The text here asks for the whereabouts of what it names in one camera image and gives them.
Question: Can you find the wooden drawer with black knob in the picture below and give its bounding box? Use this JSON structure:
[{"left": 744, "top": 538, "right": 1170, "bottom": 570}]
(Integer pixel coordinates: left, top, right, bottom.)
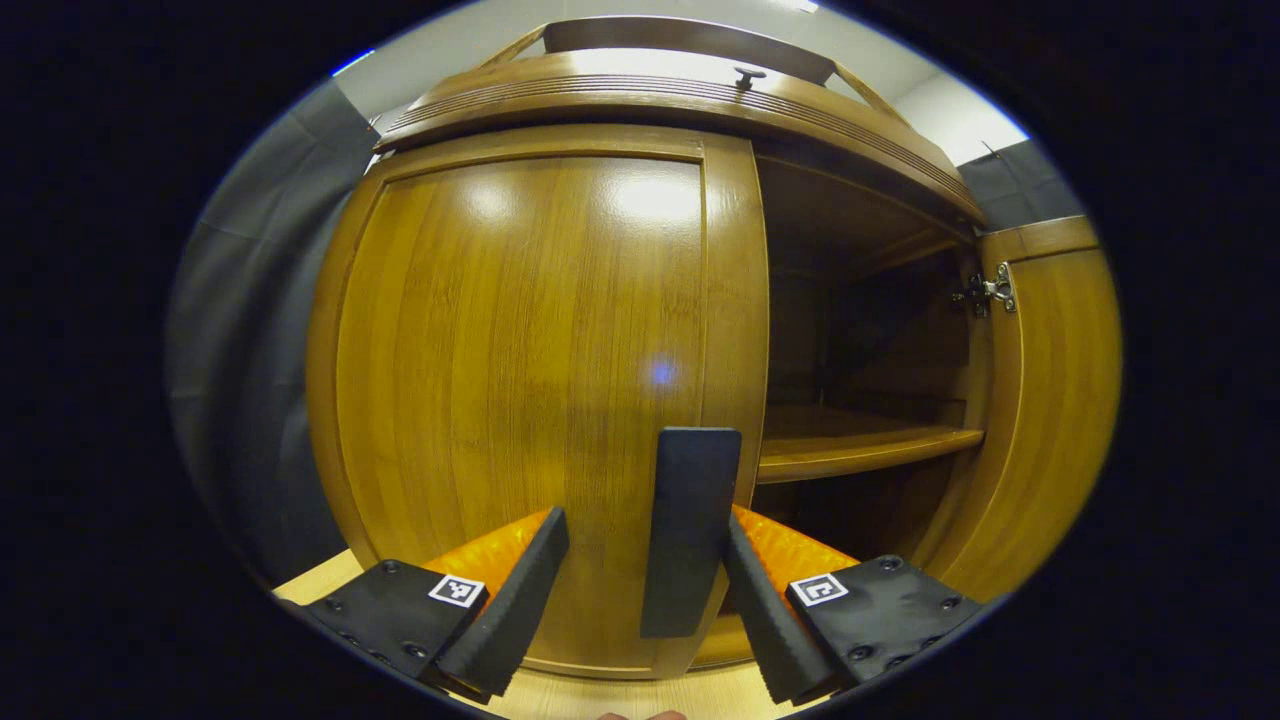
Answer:
[{"left": 375, "top": 48, "right": 989, "bottom": 226}]

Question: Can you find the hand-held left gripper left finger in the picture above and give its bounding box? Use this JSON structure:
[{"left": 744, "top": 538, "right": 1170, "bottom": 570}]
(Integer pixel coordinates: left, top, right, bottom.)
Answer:
[{"left": 285, "top": 505, "right": 571, "bottom": 701}]

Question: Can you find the wooden inner cabinet shelf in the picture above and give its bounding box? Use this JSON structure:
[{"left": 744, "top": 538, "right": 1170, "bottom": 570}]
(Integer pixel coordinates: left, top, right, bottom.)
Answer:
[{"left": 755, "top": 403, "right": 987, "bottom": 487}]

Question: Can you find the wooden cabinet door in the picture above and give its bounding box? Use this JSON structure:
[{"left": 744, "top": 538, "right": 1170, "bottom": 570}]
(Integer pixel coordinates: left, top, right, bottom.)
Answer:
[
  {"left": 305, "top": 125, "right": 773, "bottom": 683},
  {"left": 912, "top": 215, "right": 1123, "bottom": 606}
]

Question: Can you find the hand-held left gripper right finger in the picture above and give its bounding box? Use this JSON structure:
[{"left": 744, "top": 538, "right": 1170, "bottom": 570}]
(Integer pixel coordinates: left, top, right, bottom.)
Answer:
[{"left": 722, "top": 505, "right": 986, "bottom": 706}]

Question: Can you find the wooden double-door shoe cabinet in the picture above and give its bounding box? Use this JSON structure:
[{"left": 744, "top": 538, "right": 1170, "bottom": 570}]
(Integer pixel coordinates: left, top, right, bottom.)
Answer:
[{"left": 305, "top": 15, "right": 1123, "bottom": 683}]

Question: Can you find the black backdrop cloth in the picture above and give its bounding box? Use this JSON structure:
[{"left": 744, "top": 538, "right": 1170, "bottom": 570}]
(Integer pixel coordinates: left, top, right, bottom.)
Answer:
[{"left": 165, "top": 78, "right": 1089, "bottom": 593}]

